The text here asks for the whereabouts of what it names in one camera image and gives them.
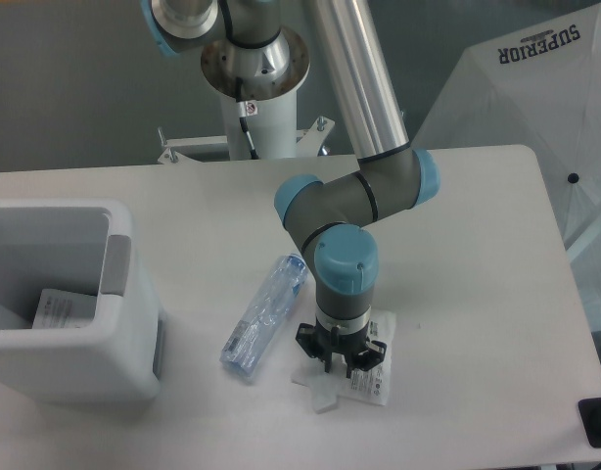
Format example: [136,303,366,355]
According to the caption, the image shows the white pedestal base frame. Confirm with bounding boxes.
[156,110,410,165]

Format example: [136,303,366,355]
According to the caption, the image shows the white Superior umbrella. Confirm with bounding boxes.
[414,4,601,332]

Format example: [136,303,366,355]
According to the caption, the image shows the clear plastic bag printed label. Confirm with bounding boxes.
[291,309,396,413]

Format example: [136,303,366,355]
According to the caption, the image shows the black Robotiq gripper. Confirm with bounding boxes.
[295,322,388,378]

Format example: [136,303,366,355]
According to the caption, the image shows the black gripper cable plug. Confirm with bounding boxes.
[330,325,341,351]

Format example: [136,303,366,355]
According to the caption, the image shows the clear plastic water bottle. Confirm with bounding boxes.
[219,254,308,381]

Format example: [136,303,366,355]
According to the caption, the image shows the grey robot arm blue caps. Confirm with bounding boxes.
[140,1,440,371]

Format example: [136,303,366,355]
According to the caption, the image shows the white plastic trash can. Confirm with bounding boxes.
[0,199,163,402]

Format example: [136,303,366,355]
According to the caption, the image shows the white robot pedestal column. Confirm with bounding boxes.
[201,26,310,161]

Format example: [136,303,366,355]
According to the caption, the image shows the white printed paper in bin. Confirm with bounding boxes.
[31,289,97,329]

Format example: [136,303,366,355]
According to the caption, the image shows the black device at table corner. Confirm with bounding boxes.
[578,398,601,448]

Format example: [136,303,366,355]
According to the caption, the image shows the black cable on pedestal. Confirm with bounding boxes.
[234,76,260,161]

